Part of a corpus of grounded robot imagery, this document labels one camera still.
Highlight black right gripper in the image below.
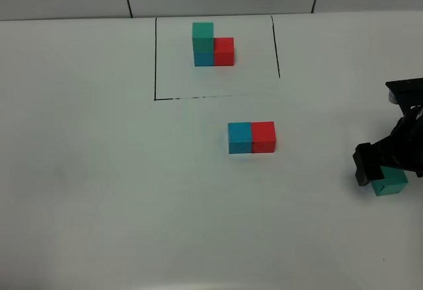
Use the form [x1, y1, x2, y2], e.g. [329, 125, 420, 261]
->
[353, 106, 422, 186]

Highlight red template block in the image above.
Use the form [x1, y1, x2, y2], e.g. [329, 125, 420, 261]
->
[213, 38, 235, 66]

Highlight blue template block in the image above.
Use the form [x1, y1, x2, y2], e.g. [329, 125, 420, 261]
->
[194, 52, 215, 67]

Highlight green template block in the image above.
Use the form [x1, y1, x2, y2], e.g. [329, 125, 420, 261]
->
[192, 22, 214, 53]

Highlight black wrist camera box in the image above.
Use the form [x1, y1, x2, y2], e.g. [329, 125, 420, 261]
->
[385, 78, 422, 120]

